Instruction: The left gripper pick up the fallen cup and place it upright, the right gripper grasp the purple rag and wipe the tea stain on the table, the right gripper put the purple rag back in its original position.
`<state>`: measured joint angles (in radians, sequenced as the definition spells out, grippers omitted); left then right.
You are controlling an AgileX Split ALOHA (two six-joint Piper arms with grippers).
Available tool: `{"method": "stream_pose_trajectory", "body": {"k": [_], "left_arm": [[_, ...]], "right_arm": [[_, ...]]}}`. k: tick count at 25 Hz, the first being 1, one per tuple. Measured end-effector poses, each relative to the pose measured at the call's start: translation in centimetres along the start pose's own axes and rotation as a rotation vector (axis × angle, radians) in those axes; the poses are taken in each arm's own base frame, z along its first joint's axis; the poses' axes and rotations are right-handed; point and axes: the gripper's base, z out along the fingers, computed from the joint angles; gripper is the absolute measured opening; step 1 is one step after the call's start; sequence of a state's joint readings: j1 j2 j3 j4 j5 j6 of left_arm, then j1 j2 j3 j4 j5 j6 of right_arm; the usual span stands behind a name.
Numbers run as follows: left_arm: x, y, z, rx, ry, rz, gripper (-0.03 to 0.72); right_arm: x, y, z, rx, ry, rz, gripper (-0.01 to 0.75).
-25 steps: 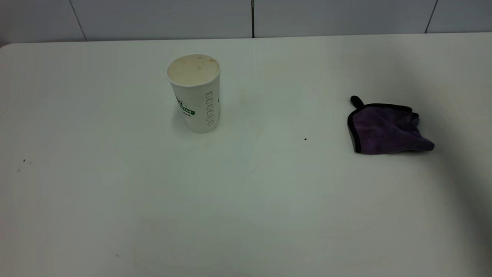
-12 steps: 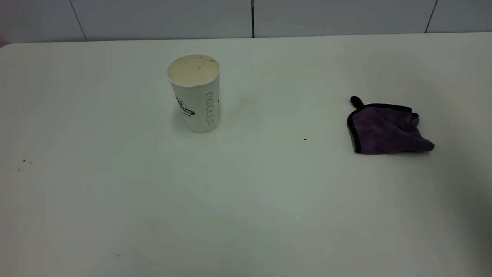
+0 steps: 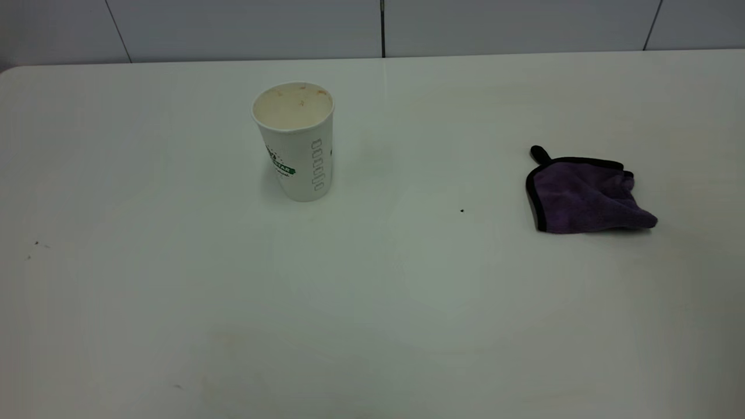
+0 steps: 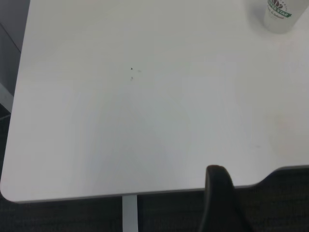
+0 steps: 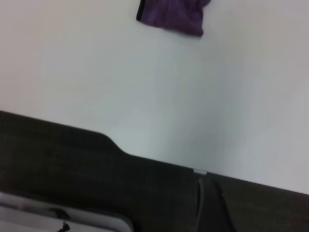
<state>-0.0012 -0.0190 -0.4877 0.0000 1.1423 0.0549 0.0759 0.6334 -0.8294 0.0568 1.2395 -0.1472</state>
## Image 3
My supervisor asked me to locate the purple cloth with black trim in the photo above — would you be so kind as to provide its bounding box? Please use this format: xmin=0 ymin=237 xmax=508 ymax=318
xmin=526 ymin=145 xmax=658 ymax=235

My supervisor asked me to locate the white paper coffee cup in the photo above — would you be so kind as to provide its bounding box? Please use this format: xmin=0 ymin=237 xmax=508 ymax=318
xmin=251 ymin=81 xmax=335 ymax=203

